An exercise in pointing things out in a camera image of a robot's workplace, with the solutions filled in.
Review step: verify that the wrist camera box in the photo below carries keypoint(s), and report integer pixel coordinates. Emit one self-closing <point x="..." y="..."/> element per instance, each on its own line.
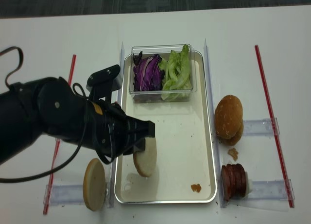
<point x="101" y="84"/>

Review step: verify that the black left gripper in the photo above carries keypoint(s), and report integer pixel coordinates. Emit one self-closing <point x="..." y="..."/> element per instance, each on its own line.
<point x="106" y="129"/>

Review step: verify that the stack of meat patties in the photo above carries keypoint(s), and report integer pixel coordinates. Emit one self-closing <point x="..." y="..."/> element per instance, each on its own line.
<point x="234" y="181"/>

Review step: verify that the green lettuce leaves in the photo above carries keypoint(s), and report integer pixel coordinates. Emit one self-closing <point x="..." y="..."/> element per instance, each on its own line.
<point x="176" y="81"/>

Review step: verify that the lower left clear holder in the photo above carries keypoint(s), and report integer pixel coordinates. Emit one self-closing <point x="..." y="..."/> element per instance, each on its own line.
<point x="63" y="195"/>

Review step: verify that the right long clear rail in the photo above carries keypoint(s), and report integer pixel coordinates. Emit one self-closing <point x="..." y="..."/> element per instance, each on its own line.
<point x="215" y="142"/>

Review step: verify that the lower right clear holder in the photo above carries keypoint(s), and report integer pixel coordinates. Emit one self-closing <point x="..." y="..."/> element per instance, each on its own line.
<point x="270" y="190"/>

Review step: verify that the left red strip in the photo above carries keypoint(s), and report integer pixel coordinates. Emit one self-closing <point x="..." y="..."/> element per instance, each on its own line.
<point x="56" y="148"/>

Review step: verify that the lower bun top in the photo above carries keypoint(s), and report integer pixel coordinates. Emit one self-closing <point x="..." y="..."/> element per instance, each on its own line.
<point x="233" y="141"/>

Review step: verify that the clear holder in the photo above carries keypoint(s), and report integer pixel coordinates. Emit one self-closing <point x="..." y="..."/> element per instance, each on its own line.
<point x="265" y="127"/>
<point x="63" y="195"/>
<point x="270" y="190"/>

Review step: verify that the clear plastic container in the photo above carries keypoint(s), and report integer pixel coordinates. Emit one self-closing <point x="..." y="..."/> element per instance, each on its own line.
<point x="164" y="52"/>

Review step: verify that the brown crumb on tray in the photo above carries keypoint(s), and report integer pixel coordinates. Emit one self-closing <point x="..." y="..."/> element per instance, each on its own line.
<point x="196" y="188"/>

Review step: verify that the purple cabbage leaves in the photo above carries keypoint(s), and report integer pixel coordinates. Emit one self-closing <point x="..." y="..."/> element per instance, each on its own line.
<point x="147" y="74"/>

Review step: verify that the right red strip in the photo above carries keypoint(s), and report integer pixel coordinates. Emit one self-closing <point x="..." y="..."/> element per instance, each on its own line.
<point x="288" y="187"/>

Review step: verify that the bun slice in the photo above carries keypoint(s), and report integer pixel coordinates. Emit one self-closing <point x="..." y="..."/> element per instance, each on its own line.
<point x="145" y="162"/>
<point x="94" y="185"/>

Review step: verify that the upper right clear holder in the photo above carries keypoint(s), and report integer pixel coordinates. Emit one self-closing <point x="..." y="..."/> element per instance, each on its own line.
<point x="265" y="127"/>

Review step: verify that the white metal tray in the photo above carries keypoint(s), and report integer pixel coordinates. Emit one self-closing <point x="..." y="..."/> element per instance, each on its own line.
<point x="184" y="149"/>

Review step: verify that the bread crumb on table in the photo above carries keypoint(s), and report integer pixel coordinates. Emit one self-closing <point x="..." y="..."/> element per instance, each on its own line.
<point x="233" y="153"/>

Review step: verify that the upper sesame bun top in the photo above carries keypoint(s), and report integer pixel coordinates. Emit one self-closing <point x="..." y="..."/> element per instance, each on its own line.
<point x="228" y="116"/>

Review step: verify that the red strip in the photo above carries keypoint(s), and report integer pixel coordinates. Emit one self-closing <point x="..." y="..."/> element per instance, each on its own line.
<point x="288" y="187"/>
<point x="56" y="148"/>

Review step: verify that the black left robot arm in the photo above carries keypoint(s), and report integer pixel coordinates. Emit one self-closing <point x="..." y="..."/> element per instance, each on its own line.
<point x="49" y="106"/>

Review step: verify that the white plastic pusher block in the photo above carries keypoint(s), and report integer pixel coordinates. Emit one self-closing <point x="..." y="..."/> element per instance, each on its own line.
<point x="247" y="185"/>

